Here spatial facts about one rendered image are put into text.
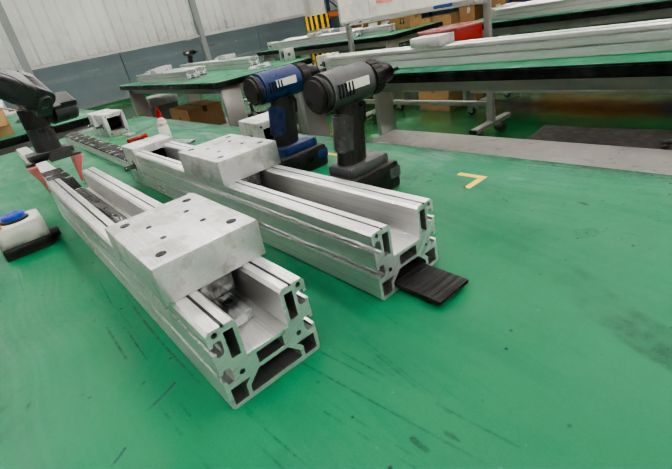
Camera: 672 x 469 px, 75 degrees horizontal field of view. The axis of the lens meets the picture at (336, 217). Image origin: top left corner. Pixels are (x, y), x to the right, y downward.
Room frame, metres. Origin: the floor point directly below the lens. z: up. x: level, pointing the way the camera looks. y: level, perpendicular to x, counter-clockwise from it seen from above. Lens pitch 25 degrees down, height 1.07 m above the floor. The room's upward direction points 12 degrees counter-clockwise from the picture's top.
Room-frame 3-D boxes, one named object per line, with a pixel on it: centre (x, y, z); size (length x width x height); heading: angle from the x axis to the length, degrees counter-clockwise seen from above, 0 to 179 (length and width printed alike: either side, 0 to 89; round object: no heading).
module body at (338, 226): (0.75, 0.16, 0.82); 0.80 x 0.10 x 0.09; 36
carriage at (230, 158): (0.75, 0.16, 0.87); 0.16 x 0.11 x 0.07; 36
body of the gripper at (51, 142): (1.12, 0.66, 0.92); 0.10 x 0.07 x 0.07; 126
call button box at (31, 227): (0.79, 0.58, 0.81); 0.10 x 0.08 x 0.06; 126
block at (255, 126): (1.11, 0.14, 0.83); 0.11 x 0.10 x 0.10; 122
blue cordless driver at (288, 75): (0.94, 0.04, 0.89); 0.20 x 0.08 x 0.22; 128
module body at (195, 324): (0.64, 0.32, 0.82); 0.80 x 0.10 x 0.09; 36
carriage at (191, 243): (0.44, 0.17, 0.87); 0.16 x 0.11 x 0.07; 36
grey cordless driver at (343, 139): (0.73, -0.08, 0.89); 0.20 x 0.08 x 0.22; 128
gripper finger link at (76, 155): (1.13, 0.64, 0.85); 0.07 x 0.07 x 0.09; 36
